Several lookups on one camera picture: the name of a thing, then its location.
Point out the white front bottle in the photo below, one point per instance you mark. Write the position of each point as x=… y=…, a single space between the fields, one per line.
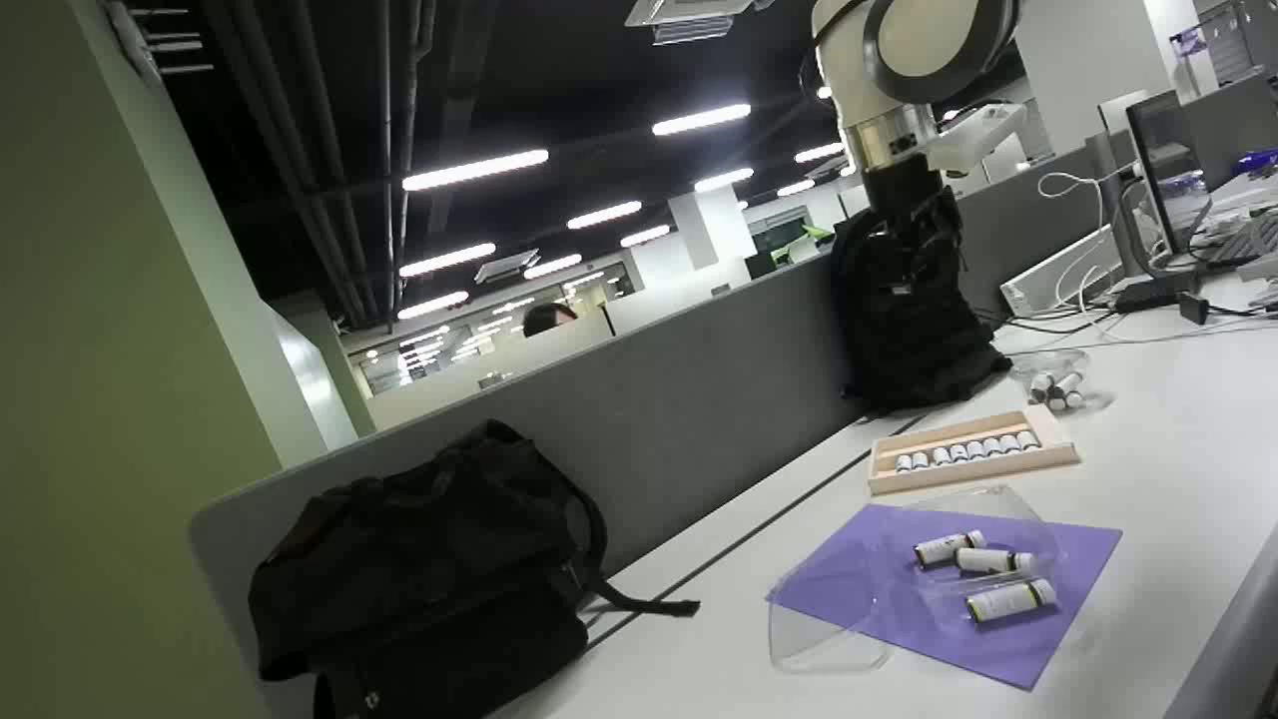
x=1011 y=603

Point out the white bottle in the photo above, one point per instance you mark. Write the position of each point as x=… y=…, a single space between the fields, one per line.
x=994 y=560
x=1011 y=603
x=945 y=549

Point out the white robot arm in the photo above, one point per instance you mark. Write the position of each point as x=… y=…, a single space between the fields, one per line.
x=886 y=61

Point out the purple mat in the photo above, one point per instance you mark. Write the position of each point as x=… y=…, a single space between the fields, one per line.
x=1081 y=571

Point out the white bottle near box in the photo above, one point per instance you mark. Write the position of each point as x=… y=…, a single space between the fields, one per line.
x=945 y=549

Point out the white middle bottle on mat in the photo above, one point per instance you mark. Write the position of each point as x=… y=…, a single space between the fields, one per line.
x=994 y=560

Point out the wooden bottle box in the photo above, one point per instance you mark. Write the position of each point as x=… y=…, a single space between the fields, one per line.
x=972 y=450

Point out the white power strip box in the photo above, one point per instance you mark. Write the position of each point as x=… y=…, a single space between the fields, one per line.
x=1063 y=279

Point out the grey desk partition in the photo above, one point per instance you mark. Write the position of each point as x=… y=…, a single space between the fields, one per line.
x=661 y=424

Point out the black backpack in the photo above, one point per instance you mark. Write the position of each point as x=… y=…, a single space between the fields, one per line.
x=902 y=320

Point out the black duffel bag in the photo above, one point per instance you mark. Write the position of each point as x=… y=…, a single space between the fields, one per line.
x=436 y=592

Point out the clear bag of bottles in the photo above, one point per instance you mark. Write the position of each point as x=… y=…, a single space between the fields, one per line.
x=1055 y=380

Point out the computer monitor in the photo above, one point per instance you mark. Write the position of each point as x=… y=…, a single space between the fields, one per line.
x=1173 y=166

